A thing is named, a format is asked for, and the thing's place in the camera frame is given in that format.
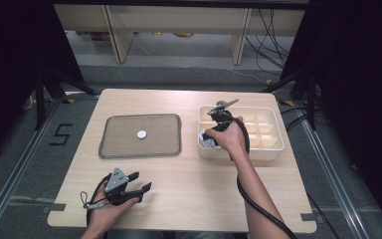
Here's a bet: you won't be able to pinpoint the person's left hand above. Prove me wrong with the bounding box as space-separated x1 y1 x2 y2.
88 182 140 231

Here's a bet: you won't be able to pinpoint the white sock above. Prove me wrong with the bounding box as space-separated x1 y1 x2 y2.
198 128 217 148

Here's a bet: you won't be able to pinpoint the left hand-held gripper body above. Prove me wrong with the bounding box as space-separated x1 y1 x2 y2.
103 167 143 206

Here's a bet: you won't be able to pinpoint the cream divided storage box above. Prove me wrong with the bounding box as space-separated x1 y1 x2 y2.
197 104 286 162

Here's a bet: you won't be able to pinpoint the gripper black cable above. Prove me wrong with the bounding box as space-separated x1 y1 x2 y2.
230 117 297 239
80 173 112 228

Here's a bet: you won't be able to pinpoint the black floor cables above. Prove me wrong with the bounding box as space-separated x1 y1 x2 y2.
280 106 312 132

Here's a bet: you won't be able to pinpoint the aluminium floor rail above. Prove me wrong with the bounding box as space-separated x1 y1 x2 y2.
299 113 369 239
0 98 63 239

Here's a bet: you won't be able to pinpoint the bundle of black cables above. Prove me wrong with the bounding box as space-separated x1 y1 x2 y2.
245 8 296 76

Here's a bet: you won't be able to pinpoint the light wooden desk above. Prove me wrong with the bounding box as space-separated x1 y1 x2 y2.
54 3 306 66

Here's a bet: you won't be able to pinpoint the black metal stand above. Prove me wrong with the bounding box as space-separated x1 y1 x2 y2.
34 66 100 130
262 66 317 131

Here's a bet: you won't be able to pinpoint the person's right hand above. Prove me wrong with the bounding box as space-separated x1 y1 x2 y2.
205 116 249 160

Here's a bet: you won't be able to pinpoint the black curtain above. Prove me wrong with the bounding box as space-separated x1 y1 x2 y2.
280 0 382 230
0 0 86 167

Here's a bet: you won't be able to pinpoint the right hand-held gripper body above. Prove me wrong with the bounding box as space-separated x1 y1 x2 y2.
207 98 240 132

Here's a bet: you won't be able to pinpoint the grey rectangular tray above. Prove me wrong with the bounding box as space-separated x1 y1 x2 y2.
97 113 183 159

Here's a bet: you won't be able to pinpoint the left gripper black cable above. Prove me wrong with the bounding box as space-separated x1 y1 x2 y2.
80 173 112 228

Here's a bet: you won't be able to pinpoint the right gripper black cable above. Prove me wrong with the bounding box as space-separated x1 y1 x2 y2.
230 117 297 239

